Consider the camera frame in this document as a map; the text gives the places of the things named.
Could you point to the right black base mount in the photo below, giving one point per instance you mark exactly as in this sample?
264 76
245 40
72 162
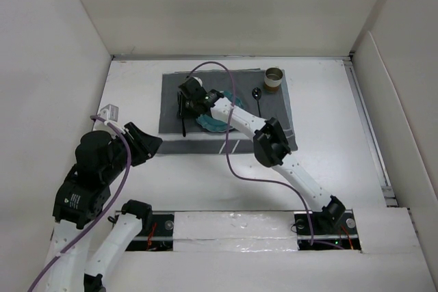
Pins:
344 236

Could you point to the teal scalloped plate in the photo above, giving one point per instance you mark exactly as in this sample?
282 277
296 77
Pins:
216 126

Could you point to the black spoon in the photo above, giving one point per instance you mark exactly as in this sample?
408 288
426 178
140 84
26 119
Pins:
256 93

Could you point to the grey striped placemat cloth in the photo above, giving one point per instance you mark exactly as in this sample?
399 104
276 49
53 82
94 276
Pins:
201 142

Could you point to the black fork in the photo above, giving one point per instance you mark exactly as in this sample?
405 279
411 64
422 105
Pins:
181 111

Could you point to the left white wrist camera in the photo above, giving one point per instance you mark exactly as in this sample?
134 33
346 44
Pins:
108 113

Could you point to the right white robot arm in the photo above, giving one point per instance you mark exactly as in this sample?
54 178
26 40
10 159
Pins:
271 149

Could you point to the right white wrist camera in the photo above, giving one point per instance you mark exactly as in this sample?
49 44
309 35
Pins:
198 80

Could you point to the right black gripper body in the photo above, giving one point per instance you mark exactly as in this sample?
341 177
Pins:
187 108

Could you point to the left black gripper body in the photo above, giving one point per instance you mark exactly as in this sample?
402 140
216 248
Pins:
139 149

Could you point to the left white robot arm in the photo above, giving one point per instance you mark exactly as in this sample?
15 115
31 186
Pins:
84 198

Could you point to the steel cup with brown band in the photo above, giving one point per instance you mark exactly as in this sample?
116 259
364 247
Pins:
272 79

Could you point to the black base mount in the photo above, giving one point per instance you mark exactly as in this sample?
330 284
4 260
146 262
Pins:
344 236
158 237

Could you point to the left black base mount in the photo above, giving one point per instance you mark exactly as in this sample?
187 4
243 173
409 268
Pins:
158 237

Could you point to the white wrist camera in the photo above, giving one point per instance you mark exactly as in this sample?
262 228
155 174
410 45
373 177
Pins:
198 80
108 113

